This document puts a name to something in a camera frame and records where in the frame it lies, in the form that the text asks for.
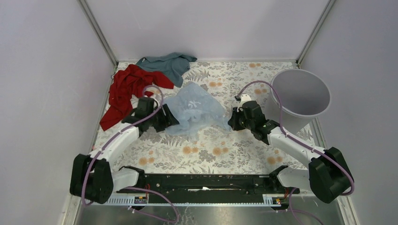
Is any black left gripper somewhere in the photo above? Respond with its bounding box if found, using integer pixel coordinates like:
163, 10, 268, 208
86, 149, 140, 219
147, 103, 180, 132

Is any light blue plastic trash bag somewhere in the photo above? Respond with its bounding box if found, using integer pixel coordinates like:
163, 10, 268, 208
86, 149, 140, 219
164, 83, 231, 142

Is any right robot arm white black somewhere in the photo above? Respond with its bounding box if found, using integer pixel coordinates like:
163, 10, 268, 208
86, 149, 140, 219
228, 100, 354, 203

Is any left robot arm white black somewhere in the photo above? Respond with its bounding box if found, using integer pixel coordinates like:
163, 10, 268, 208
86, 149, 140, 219
69, 97, 179, 204

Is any grey trash bin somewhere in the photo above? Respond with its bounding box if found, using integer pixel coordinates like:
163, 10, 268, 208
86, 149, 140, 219
271, 68, 331, 134

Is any floral patterned table mat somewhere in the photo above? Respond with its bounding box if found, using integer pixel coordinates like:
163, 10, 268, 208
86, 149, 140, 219
111, 61, 304, 174

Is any red cloth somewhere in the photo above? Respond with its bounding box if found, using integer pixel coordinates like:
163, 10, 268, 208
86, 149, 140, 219
99, 64, 174, 131

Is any grey-blue cloth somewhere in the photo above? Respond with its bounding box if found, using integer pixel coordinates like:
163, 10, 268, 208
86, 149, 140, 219
136, 52, 197, 88

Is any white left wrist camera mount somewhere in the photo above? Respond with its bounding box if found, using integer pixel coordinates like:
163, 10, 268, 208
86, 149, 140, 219
150, 95, 163, 108

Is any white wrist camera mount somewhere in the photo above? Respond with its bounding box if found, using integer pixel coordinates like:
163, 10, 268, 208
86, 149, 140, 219
150, 95, 163, 108
235, 94, 252, 112

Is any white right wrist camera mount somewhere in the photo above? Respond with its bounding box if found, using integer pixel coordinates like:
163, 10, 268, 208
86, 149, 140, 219
235, 94, 252, 112

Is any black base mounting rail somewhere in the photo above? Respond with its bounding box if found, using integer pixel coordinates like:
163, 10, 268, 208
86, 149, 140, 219
136, 166, 300, 204

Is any right aluminium corner frame post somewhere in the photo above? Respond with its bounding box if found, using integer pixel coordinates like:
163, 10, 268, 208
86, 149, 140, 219
296, 0, 336, 68

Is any aluminium corner frame post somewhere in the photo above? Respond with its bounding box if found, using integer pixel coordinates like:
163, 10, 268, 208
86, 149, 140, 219
77, 0, 119, 69
296, 0, 336, 68

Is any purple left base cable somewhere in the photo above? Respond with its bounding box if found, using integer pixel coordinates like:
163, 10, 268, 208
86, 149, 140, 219
122, 187, 180, 225

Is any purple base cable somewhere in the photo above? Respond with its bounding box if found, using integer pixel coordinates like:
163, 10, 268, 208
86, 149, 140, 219
122, 187, 180, 225
281, 187, 326, 225

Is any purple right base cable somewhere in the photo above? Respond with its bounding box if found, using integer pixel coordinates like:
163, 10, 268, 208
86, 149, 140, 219
281, 187, 326, 225

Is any left aluminium corner frame post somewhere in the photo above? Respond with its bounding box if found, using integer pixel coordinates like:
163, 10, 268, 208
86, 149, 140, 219
77, 0, 119, 69

